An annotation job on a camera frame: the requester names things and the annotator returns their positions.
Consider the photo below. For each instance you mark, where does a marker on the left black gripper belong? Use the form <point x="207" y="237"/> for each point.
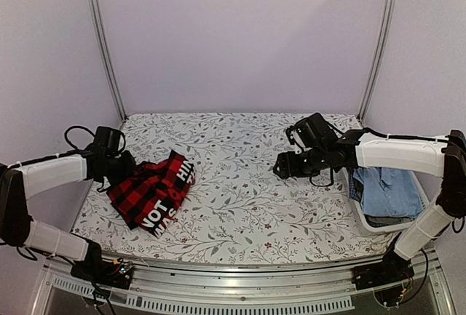
<point x="131" y="169"/>

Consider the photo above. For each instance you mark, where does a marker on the right aluminium frame post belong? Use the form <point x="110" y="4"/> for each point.
<point x="376" y="63"/>

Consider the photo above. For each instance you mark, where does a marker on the left aluminium frame post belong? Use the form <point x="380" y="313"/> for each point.
<point x="105" y="55"/>

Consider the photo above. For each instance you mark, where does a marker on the dark checked shirt in basket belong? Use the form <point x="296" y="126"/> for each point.
<point x="355" y="187"/>

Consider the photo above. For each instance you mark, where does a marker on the floral patterned table cloth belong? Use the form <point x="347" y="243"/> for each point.
<point x="238" y="212"/>

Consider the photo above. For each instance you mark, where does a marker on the light blue collared shirt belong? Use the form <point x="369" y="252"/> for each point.
<point x="387" y="193"/>

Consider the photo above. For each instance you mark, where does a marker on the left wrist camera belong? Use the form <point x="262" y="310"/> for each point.
<point x="109" y="141"/>

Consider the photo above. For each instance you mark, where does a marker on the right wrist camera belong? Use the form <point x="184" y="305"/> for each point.
<point x="311" y="132"/>

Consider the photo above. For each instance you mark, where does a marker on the aluminium front rail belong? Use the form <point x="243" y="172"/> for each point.
<point x="169" y="287"/>

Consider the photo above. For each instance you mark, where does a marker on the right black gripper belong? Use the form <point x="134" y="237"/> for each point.
<point x="282" y="160"/>

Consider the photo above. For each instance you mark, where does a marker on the aluminium frame post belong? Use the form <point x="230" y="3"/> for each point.
<point x="376" y="63"/>
<point x="105" y="55"/>

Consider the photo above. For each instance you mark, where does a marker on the red black plaid shirt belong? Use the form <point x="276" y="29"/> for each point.
<point x="151" y="196"/>

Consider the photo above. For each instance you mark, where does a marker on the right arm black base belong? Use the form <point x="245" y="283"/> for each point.
<point x="392" y="268"/>

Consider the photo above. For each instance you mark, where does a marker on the white plastic laundry basket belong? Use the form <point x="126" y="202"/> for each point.
<point x="370" y="225"/>

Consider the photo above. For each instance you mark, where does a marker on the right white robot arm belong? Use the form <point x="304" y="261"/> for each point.
<point x="440" y="156"/>

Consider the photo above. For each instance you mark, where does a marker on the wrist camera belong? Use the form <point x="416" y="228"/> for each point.
<point x="311" y="132"/>
<point x="109" y="141"/>

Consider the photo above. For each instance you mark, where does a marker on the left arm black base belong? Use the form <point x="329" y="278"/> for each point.
<point x="117" y="273"/>

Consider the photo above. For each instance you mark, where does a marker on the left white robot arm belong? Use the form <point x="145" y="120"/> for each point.
<point x="24" y="180"/>

